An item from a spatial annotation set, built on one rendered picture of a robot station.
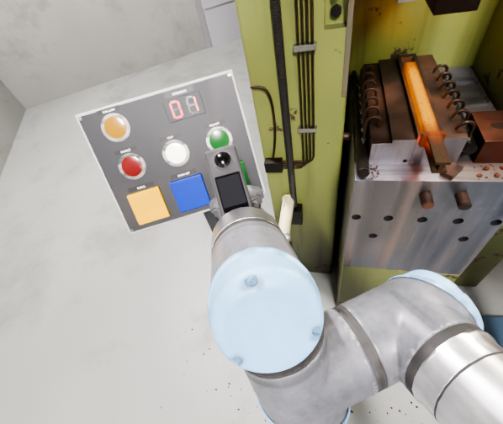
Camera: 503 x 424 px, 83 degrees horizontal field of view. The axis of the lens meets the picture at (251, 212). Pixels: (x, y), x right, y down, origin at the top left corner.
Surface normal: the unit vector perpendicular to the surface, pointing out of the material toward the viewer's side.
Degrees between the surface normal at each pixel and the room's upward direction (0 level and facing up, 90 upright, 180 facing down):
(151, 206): 60
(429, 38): 90
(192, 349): 0
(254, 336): 55
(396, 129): 0
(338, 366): 18
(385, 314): 7
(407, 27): 90
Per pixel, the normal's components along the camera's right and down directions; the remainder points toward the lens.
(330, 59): -0.19, 0.78
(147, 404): -0.18, -0.63
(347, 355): -0.07, -0.40
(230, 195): -0.01, -0.18
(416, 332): -0.63, -0.65
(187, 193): 0.11, 0.31
